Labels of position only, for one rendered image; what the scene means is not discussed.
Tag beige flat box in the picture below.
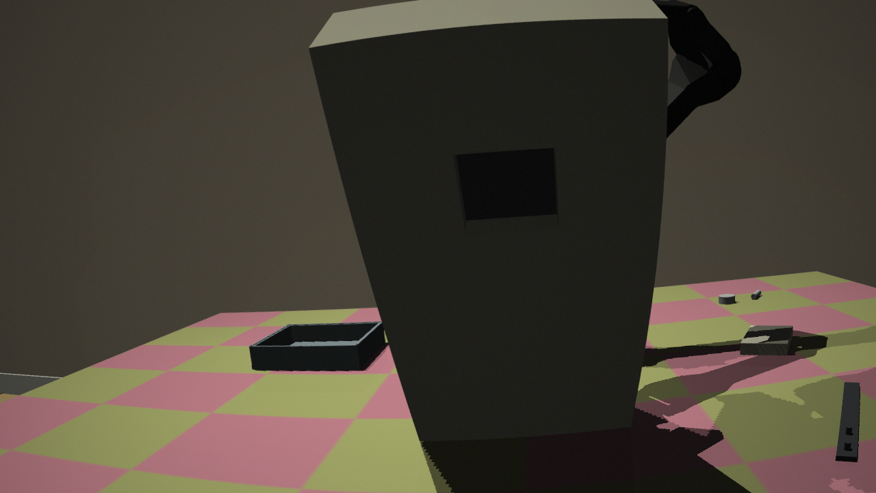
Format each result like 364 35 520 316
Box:
740 325 793 356

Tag dark grey bar with two pegs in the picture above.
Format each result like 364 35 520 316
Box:
836 382 860 462

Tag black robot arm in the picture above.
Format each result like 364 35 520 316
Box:
652 0 742 137

